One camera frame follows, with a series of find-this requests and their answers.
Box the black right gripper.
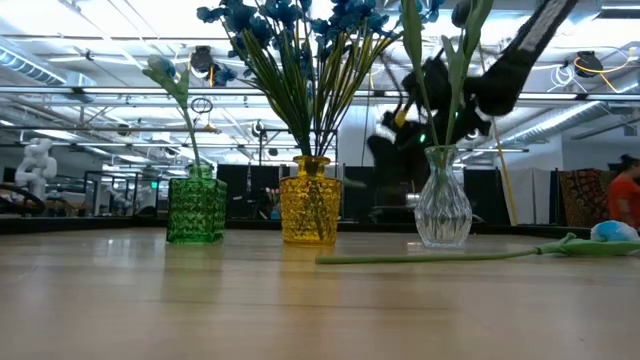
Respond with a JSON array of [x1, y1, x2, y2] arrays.
[[367, 49, 494, 194]]

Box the green leaf stems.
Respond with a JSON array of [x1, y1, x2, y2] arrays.
[[439, 0, 495, 201]]

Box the green textured glass vase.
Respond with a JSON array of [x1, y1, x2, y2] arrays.
[[166, 163, 228, 245]]

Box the clear cut glass vase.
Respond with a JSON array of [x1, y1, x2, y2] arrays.
[[414, 144, 474, 250]]

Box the yellow textured glass vase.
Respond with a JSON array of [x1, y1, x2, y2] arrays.
[[278, 154, 344, 246]]

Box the black partition panel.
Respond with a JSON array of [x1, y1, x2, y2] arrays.
[[343, 155, 426, 224], [214, 163, 282, 221], [462, 167, 512, 225]]

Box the patterned red rug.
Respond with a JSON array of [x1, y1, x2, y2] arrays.
[[558, 168, 617, 228]]

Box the black round ceiling fixture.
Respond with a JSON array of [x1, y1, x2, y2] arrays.
[[189, 44, 217, 74], [574, 49, 605, 79]]

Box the person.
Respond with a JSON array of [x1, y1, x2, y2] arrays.
[[607, 153, 640, 230]]

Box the black metal rack frame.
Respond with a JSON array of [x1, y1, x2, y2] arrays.
[[257, 126, 340, 221]]

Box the black frame glass enclosure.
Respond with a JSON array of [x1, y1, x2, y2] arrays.
[[83, 169, 161, 217]]

